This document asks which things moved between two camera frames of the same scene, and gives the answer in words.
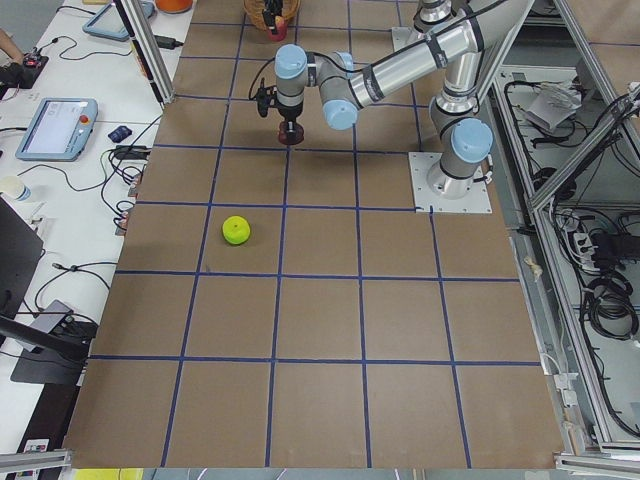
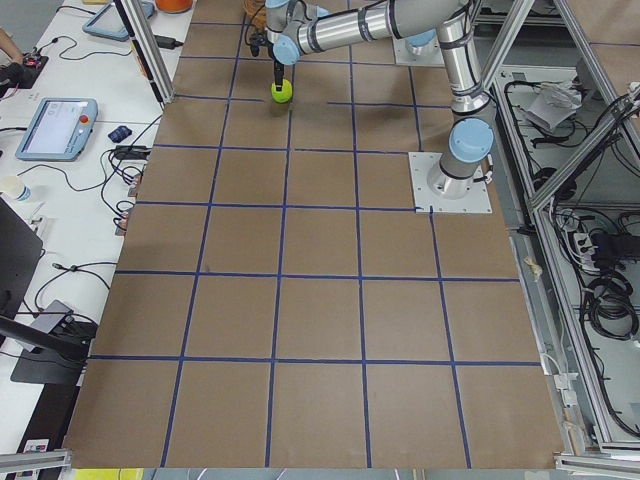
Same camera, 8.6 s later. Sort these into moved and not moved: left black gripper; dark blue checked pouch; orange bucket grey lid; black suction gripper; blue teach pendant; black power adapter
Moved: left black gripper; black suction gripper
Not moved: black power adapter; blue teach pendant; dark blue checked pouch; orange bucket grey lid
